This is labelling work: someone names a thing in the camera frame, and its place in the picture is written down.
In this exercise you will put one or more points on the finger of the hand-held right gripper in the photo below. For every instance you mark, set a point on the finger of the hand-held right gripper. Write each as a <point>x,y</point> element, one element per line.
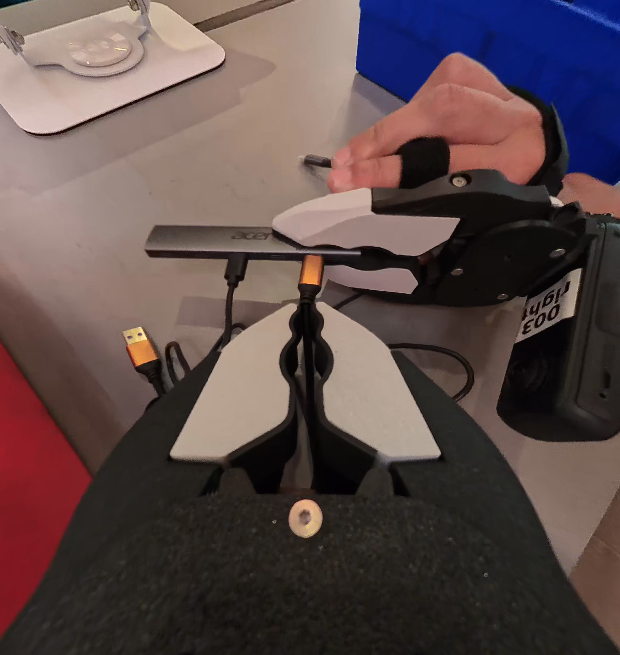
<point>381,280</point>
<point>361,225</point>

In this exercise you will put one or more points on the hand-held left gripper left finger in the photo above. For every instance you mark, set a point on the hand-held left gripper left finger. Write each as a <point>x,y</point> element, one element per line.
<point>238,404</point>

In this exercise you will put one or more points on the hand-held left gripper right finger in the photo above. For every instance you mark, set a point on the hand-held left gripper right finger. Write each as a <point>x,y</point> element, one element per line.
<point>376,404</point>

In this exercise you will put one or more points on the grey usb hub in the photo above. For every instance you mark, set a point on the grey usb hub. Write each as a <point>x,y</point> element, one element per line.
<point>197,239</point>

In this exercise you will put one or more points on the blue plastic bin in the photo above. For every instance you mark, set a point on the blue plastic bin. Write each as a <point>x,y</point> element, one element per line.
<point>494,46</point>

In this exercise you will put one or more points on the red plastic bin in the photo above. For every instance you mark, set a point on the red plastic bin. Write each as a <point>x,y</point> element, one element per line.
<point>23,460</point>

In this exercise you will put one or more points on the person's right forearm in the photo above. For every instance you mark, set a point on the person's right forearm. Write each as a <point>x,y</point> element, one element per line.
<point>601,202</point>

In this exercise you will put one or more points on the person's right hand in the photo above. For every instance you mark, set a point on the person's right hand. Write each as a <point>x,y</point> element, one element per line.
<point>468,112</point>

